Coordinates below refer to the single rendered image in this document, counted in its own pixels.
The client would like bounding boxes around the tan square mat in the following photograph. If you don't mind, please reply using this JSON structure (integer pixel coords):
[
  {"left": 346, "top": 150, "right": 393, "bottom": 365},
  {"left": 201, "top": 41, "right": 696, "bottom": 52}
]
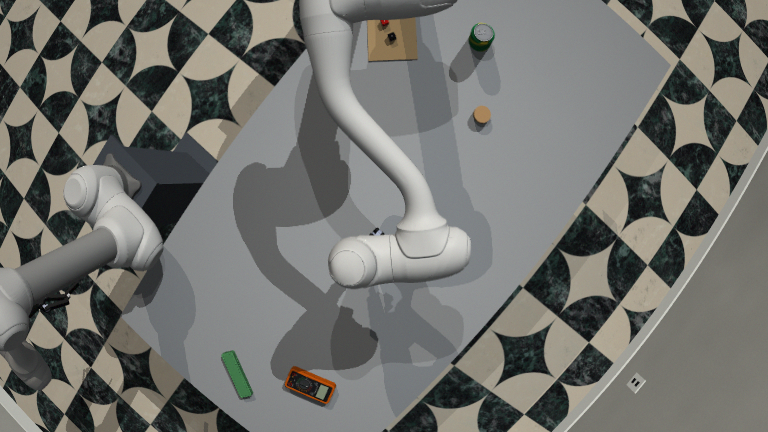
[{"left": 367, "top": 18, "right": 418, "bottom": 61}]

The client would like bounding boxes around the tan cylinder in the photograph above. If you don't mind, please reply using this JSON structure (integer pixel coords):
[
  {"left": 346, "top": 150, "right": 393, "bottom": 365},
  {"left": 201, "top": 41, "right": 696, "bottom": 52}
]
[{"left": 473, "top": 106, "right": 491, "bottom": 124}]

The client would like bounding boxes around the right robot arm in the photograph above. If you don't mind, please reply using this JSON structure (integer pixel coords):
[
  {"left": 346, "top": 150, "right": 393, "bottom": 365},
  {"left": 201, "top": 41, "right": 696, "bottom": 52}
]
[{"left": 0, "top": 153, "right": 164, "bottom": 390}]

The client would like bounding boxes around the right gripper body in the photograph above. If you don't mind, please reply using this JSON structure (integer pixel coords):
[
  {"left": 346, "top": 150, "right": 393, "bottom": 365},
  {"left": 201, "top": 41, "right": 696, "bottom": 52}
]
[{"left": 29, "top": 299, "right": 46, "bottom": 318}]

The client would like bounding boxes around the orange digital multimeter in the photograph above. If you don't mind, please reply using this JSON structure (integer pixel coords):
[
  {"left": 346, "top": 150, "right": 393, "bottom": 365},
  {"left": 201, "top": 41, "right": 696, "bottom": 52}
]
[{"left": 285, "top": 366, "right": 336, "bottom": 404}]

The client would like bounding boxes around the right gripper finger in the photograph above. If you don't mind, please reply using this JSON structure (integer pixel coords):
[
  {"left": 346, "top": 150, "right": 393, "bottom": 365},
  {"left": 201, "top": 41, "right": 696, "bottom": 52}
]
[{"left": 42, "top": 281, "right": 79, "bottom": 313}]

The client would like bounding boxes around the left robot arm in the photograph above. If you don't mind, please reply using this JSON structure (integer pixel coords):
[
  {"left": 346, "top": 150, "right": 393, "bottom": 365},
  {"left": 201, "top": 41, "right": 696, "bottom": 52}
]
[{"left": 299, "top": 0, "right": 471, "bottom": 289}]

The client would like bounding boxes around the green soda can with yellow stripes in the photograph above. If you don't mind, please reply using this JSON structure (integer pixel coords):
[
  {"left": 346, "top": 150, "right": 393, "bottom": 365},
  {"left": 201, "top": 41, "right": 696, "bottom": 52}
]
[{"left": 469, "top": 23, "right": 495, "bottom": 52}]

